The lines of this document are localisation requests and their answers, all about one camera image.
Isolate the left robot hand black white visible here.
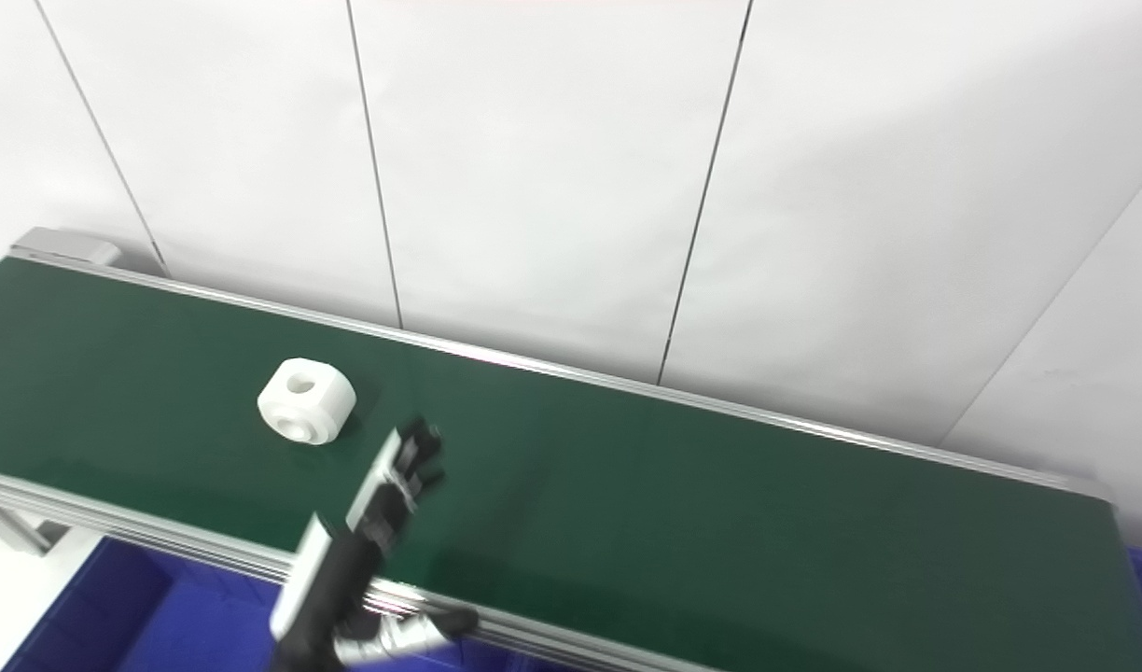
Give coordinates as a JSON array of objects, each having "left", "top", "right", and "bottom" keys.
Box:
[{"left": 271, "top": 417, "right": 479, "bottom": 672}]

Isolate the white round part with hole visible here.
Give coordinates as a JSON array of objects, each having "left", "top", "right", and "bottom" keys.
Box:
[{"left": 257, "top": 357, "right": 357, "bottom": 446}]

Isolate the green conveyor belt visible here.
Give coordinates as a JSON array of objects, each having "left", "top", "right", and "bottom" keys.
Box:
[
  {"left": 0, "top": 227, "right": 1142, "bottom": 672},
  {"left": 0, "top": 257, "right": 1142, "bottom": 672}
]

